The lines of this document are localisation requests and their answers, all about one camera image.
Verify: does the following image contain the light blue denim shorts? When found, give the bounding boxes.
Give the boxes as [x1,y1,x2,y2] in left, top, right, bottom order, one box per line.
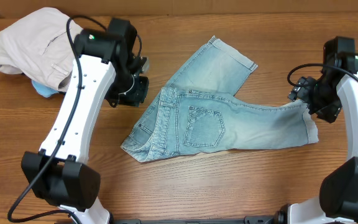
[121,37,318,162]

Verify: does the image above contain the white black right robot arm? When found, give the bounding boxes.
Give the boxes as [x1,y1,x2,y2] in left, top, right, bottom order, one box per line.
[269,36,358,223]

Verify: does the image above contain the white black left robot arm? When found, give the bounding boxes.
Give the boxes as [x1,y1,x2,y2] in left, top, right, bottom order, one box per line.
[21,18,149,223]

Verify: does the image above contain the light blue folded garment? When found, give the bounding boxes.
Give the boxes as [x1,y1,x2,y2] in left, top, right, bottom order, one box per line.
[32,80,58,98]

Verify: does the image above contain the beige folded trousers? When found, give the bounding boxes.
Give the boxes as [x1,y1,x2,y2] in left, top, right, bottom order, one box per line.
[0,7,74,92]

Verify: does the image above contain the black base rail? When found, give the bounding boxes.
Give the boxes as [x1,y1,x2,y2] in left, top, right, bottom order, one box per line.
[113,216,274,224]

